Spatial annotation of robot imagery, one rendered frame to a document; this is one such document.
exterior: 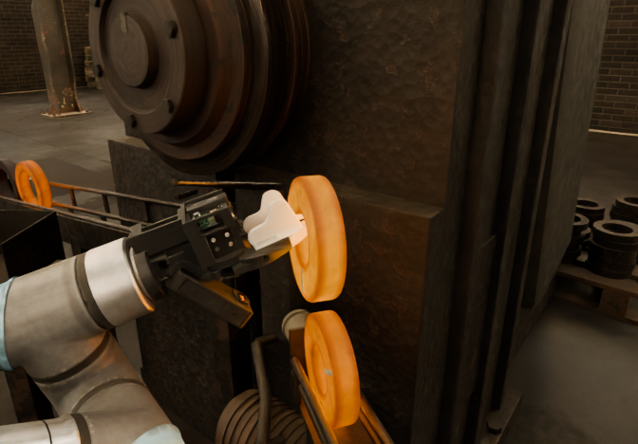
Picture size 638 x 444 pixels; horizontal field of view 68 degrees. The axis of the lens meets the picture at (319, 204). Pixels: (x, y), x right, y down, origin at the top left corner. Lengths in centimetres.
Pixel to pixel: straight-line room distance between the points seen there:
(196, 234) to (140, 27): 43
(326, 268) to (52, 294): 28
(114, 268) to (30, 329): 10
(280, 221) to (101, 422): 26
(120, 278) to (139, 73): 43
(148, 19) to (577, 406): 166
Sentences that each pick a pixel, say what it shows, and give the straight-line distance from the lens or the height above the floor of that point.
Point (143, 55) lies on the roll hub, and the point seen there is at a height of 111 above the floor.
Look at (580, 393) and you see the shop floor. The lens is 193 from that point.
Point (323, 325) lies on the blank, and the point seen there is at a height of 78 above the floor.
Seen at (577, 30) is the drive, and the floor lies 115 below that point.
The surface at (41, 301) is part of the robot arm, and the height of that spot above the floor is 89.
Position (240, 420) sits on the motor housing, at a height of 52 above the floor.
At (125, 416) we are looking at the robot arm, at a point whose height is 80.
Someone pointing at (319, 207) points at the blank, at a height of 96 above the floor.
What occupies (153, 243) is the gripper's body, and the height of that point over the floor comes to 93.
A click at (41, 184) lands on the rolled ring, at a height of 69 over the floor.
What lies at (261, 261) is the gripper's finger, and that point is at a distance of 53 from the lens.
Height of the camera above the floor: 114
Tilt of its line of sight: 20 degrees down
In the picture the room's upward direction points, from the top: straight up
